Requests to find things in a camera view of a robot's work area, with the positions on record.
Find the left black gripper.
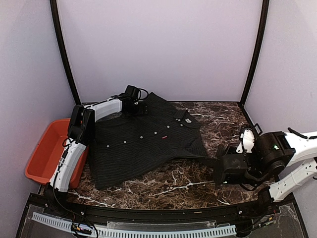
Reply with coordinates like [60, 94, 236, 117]
[126, 103, 150, 118]

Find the black pinstriped shirt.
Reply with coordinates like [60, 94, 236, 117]
[88, 93, 209, 190]

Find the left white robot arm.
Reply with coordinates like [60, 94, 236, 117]
[44, 93, 150, 216]

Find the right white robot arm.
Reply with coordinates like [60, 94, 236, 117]
[213, 128, 317, 215]

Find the black brooch stand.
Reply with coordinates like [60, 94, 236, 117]
[252, 123, 263, 136]

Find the orange plastic bin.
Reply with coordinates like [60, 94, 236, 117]
[24, 118, 87, 189]

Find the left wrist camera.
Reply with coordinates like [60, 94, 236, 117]
[124, 85, 141, 100]

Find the black front rail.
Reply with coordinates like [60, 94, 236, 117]
[27, 193, 294, 225]

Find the left black frame post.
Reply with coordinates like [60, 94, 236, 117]
[49, 0, 81, 105]

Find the black frame post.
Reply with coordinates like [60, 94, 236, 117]
[239, 0, 269, 108]
[49, 0, 81, 105]

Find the white slotted cable duct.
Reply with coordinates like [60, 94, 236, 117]
[31, 212, 237, 238]

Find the right black frame post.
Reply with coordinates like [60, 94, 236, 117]
[239, 0, 269, 108]

